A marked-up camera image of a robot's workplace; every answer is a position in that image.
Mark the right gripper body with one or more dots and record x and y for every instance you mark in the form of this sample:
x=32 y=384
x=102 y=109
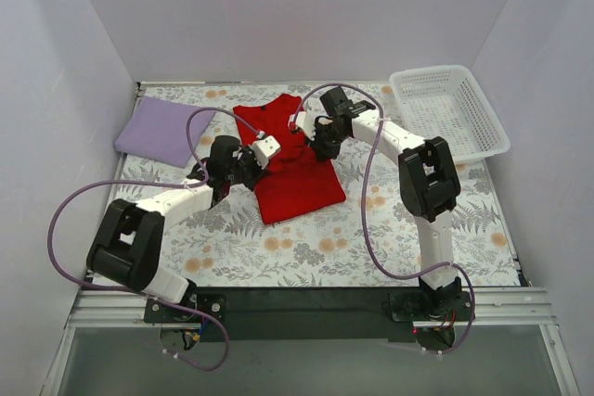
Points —
x=325 y=145

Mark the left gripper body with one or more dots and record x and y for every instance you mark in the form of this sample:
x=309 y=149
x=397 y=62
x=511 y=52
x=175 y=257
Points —
x=253 y=169

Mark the red t-shirt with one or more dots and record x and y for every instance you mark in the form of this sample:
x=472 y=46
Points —
x=296 y=183

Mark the white plastic basket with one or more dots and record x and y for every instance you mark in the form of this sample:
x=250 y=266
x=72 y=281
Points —
x=447 y=101

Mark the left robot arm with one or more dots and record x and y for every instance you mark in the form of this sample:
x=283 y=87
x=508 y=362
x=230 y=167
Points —
x=127 y=246

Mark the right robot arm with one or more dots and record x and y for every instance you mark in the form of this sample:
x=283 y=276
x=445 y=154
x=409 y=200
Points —
x=428 y=181

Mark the floral table mat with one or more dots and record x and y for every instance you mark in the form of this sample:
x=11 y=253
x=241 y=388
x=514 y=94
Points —
x=368 y=240

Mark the folded lavender t-shirt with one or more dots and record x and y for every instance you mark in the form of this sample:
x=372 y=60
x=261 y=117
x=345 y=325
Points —
x=157 y=131

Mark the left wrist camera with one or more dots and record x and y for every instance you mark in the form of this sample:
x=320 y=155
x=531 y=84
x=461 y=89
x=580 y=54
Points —
x=265 y=150

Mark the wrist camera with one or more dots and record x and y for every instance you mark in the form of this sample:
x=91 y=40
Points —
x=265 y=150
x=303 y=122

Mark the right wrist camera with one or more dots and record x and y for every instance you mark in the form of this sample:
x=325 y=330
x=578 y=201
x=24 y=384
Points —
x=303 y=122

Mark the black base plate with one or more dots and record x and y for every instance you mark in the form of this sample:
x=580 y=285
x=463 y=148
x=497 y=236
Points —
x=324 y=313

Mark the aluminium frame rail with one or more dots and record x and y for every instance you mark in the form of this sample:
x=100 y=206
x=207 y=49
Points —
x=512 y=348

